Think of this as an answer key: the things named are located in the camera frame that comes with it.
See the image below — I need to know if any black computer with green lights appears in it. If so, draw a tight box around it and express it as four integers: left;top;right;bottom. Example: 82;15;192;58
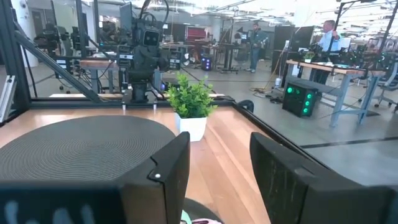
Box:
282;85;318;118

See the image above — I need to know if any pink iced donut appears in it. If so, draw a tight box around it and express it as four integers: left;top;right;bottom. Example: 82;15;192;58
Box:
191;218;222;224

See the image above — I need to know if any person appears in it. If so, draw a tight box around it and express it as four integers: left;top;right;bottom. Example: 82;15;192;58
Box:
317;20;343;63
248;22;269;74

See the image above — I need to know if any yellow floor cable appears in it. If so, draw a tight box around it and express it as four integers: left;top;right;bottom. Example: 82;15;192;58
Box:
250;51;285;94

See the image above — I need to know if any black background rig frame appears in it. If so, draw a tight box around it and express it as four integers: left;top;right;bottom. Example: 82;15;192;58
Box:
332;0;398;63

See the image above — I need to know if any dark angled monitor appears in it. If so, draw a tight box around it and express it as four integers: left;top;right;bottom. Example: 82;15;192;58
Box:
290;26;315;52

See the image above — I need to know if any silver aluminium bar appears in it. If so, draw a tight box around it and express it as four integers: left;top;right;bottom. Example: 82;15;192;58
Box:
0;74;16;124

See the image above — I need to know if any computer with blue lights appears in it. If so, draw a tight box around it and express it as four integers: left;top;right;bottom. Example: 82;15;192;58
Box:
200;55;213;72

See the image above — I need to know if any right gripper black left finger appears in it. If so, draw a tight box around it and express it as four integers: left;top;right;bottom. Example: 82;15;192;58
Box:
0;132;191;224

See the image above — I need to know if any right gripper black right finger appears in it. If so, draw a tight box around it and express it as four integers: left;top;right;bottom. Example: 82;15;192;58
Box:
250;132;398;224

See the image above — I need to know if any small wooden workbench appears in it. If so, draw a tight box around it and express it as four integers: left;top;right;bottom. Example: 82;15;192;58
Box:
79;58;121;94

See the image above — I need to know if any green plant in white pot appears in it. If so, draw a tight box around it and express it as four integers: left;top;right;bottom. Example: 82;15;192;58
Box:
167;73;218;142

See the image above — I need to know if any round grey woven placemat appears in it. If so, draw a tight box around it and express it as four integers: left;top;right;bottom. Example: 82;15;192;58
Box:
0;114;177;183

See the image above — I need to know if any wooden table with grey legs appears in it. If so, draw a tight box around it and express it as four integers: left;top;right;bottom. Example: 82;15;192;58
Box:
285;59;386;128

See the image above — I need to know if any tall black cabinet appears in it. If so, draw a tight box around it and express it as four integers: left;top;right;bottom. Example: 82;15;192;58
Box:
273;24;295;74

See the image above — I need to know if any grey shallow bowl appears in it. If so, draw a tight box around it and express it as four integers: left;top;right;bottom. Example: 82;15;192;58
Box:
182;197;224;224

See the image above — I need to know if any red tool cabinet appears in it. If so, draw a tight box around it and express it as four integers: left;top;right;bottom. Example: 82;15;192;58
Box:
186;27;208;41

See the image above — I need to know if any grey office chair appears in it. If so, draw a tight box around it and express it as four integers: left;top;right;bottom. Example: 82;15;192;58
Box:
374;60;398;113

